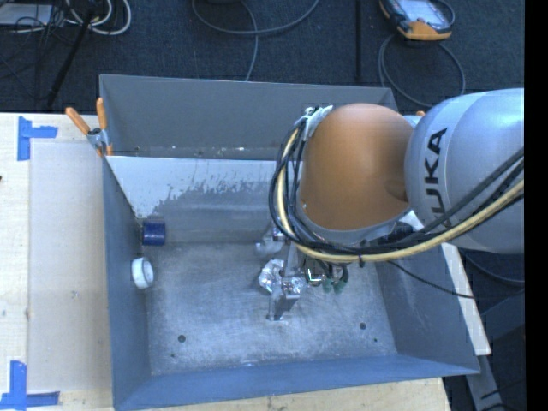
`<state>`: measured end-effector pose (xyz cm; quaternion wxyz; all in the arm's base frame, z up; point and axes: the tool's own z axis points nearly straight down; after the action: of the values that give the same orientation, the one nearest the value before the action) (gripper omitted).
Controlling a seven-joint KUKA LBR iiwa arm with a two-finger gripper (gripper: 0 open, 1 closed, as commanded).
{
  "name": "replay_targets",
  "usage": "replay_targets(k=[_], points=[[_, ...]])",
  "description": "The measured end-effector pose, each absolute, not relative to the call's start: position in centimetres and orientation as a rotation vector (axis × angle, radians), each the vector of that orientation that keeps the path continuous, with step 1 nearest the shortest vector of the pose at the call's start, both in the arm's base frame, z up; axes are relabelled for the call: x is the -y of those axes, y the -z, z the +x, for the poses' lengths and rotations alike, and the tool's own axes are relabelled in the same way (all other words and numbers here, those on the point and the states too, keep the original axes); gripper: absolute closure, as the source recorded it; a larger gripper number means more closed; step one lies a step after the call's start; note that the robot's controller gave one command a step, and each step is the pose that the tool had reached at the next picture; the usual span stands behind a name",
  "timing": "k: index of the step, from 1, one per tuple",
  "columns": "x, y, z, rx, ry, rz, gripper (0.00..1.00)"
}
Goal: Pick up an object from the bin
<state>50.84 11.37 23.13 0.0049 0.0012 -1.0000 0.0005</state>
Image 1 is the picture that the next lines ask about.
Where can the black cylinder on white bracket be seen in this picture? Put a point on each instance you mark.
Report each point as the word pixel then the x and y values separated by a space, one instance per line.
pixel 400 230

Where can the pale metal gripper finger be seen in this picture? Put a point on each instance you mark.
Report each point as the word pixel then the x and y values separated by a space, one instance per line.
pixel 282 302
pixel 269 246

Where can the clear crumpled plastic piece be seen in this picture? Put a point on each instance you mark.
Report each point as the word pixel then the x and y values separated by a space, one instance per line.
pixel 270 277

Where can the grey metal bin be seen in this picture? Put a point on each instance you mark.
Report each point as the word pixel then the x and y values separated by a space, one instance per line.
pixel 214 315

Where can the pale wood flat board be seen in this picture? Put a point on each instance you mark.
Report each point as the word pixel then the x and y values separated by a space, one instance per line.
pixel 64 251

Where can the dark blue cup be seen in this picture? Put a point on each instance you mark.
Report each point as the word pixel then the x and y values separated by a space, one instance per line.
pixel 153 232

